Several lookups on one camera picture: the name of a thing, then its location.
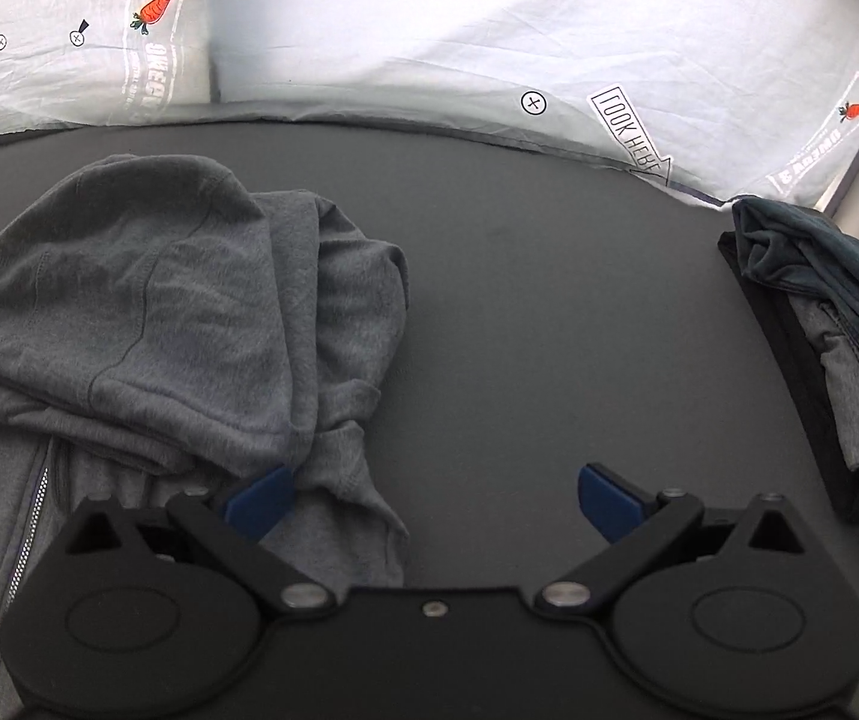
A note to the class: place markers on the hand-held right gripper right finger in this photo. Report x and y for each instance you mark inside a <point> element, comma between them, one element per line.
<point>613,504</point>

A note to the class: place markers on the grey zip hoodie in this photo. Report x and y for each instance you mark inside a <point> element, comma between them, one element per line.
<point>174,330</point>

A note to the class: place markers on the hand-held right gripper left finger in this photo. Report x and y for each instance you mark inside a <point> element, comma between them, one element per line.
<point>258,504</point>

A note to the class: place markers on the printed white sheet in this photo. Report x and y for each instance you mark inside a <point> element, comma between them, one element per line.
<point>474,30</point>

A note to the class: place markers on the folded grey denim garment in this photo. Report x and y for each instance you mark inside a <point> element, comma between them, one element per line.
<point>849,397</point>

